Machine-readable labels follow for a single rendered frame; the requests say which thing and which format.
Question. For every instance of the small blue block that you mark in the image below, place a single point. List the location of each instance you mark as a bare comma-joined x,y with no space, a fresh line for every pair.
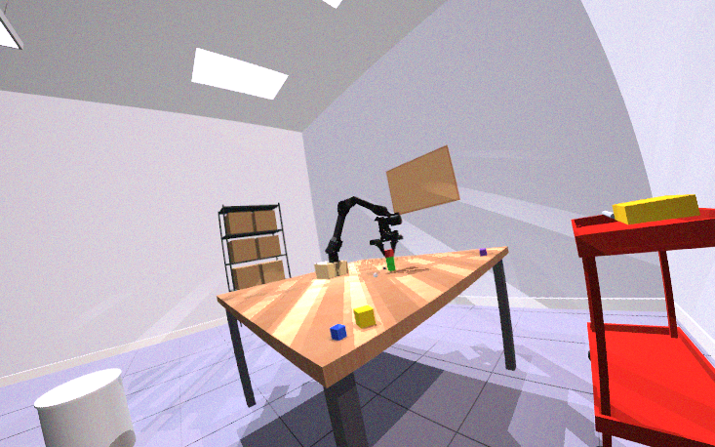
338,332

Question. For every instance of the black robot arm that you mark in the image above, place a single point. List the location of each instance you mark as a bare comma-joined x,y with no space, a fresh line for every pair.
343,209

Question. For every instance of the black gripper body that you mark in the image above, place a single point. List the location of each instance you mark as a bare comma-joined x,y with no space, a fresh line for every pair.
379,241

